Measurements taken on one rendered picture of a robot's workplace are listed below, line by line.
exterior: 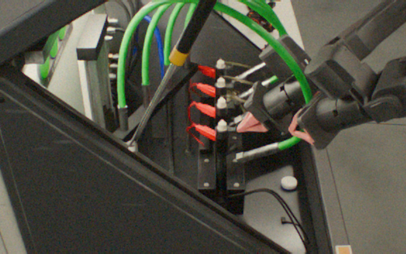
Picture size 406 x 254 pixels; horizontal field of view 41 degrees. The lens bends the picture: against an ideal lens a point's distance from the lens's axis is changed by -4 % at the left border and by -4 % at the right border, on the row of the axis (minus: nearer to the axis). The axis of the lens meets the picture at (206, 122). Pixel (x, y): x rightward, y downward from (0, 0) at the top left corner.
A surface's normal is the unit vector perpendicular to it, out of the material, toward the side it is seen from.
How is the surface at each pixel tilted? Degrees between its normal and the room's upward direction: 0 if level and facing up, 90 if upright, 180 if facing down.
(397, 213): 0
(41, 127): 90
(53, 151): 90
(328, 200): 0
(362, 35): 56
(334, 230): 0
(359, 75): 43
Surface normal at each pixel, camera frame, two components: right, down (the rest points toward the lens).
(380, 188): 0.00, -0.79
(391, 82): -0.60, -0.71
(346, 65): 0.44, -0.35
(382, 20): -0.05, 0.21
